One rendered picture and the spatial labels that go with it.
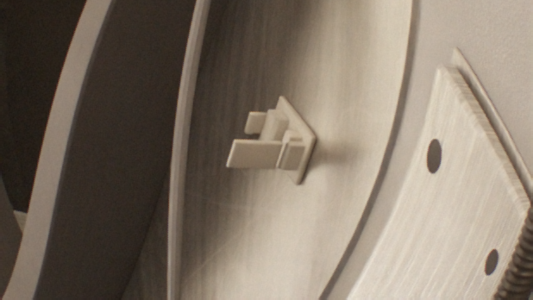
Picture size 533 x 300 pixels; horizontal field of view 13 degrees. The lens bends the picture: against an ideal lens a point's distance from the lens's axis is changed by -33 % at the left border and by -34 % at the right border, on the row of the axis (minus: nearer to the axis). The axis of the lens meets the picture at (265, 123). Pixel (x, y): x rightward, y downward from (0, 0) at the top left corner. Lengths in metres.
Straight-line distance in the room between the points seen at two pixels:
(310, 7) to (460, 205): 0.13
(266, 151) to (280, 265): 0.04
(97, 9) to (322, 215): 0.11
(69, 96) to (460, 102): 0.20
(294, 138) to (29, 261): 0.17
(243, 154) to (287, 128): 0.02
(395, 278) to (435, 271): 0.03
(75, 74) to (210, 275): 0.08
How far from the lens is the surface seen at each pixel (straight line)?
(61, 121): 1.00
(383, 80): 0.91
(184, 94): 0.95
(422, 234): 0.86
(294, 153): 0.94
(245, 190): 0.98
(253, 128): 0.96
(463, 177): 0.84
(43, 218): 1.03
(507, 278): 0.77
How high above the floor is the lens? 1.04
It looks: 5 degrees down
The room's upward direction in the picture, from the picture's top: 5 degrees clockwise
